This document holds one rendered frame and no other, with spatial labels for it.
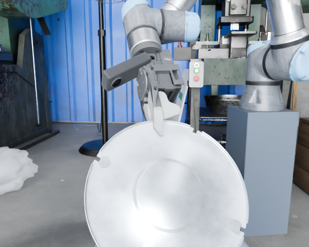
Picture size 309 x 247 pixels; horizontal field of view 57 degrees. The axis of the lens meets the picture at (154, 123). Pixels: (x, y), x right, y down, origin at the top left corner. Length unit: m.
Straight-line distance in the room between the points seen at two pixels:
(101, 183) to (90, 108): 2.66
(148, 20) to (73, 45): 2.54
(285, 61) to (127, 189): 0.62
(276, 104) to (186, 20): 0.46
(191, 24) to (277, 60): 0.32
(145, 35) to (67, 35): 2.58
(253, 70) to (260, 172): 0.35
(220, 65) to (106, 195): 1.26
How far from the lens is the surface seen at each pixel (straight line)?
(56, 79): 3.28
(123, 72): 0.59
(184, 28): 0.74
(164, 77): 0.60
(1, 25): 2.47
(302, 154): 1.58
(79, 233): 1.15
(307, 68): 0.93
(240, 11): 1.82
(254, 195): 1.08
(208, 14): 2.08
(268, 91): 1.04
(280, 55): 0.93
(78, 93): 3.20
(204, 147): 0.57
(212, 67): 1.64
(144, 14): 0.71
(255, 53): 1.04
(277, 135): 1.04
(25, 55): 2.44
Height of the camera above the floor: 0.59
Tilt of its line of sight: 11 degrees down
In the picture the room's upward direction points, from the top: straight up
